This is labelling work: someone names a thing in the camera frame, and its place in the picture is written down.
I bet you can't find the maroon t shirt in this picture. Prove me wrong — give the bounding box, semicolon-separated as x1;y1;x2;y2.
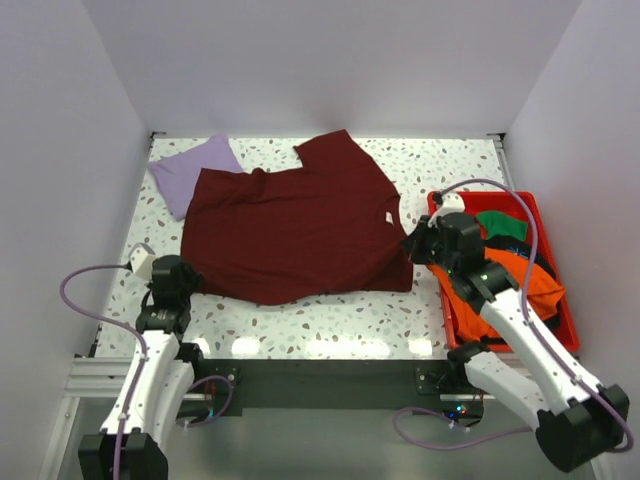
181;130;413;305

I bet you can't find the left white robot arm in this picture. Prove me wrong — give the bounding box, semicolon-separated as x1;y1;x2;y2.
78;244;207;479

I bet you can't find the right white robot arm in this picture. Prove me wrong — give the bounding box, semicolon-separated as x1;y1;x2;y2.
403;212;634;472

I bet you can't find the green t shirt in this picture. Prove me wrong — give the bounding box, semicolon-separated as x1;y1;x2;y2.
476;210;528;241

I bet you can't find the black t shirt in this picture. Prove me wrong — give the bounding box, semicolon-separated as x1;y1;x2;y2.
479;234;566;346

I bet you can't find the red plastic bin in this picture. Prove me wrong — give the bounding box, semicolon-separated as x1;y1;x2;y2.
425;191;581;352

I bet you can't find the orange t shirt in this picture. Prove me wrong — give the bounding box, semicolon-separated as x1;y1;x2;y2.
427;247;566;344

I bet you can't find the folded lilac t shirt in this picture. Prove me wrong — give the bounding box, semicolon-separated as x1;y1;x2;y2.
148;134;243;221

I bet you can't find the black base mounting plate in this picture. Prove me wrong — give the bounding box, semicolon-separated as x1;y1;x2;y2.
178;359;487;422

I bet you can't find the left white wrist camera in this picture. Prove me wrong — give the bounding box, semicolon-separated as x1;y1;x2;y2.
127;243;157;281

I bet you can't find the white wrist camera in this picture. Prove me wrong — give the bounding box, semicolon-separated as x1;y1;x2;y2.
434;191;466;217
127;243;157;281

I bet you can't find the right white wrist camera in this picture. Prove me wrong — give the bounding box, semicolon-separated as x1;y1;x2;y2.
434;191;466;217

